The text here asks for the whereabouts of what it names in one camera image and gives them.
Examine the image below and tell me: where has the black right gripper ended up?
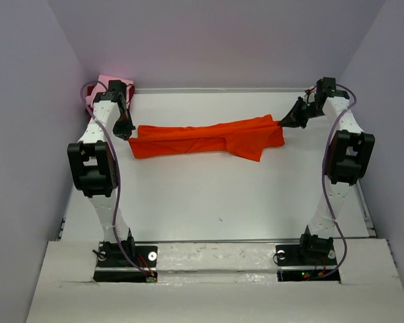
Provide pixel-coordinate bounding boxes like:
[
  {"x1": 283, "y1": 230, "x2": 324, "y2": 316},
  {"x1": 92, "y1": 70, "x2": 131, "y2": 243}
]
[{"x1": 278, "y1": 96, "x2": 325, "y2": 129}]

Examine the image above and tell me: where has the orange t shirt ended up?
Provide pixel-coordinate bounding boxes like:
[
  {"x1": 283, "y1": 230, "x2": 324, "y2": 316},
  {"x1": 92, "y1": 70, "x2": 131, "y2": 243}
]
[{"x1": 129, "y1": 114, "x2": 285, "y2": 162}]

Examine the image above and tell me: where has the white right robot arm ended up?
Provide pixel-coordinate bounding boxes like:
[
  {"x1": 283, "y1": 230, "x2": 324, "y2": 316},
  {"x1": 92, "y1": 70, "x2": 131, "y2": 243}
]
[{"x1": 273, "y1": 77, "x2": 375, "y2": 266}]

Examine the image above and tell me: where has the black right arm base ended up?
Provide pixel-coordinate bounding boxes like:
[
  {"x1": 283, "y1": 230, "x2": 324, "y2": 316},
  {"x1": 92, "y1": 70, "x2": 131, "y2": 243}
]
[{"x1": 273, "y1": 244, "x2": 341, "y2": 283}]

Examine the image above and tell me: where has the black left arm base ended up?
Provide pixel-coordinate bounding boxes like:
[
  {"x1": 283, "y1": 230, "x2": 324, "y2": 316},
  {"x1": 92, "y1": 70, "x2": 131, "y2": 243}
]
[{"x1": 92, "y1": 243, "x2": 158, "y2": 283}]

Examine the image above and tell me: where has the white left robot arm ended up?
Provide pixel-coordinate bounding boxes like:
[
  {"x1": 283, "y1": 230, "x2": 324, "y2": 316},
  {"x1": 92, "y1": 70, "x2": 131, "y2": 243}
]
[{"x1": 67, "y1": 79, "x2": 136, "y2": 266}]

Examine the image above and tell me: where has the dark red folded t shirt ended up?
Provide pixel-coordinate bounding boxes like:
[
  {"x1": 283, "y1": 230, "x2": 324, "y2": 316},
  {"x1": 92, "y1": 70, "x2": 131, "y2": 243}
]
[{"x1": 86, "y1": 83, "x2": 135, "y2": 118}]

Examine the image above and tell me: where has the pink folded t shirt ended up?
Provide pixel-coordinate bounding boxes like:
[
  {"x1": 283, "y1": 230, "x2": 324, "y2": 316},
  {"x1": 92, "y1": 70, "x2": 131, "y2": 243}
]
[{"x1": 84, "y1": 74, "x2": 134, "y2": 104}]

